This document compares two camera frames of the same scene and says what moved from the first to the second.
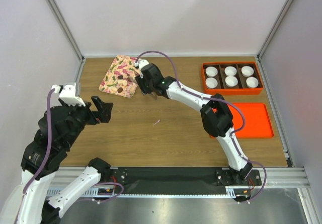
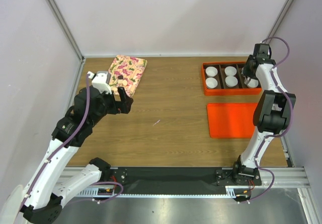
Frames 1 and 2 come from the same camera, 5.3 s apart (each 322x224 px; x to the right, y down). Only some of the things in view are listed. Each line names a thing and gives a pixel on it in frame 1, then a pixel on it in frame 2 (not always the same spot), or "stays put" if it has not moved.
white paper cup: [252, 82] stays put
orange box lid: [257, 125] stays put
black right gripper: [141, 80] → [245, 71]
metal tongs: [132, 79] → [247, 79]
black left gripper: [104, 110] → [123, 106]
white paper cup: [211, 71] stays put
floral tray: [119, 79] stays put
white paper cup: [230, 71] stays put
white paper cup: [231, 81] stays put
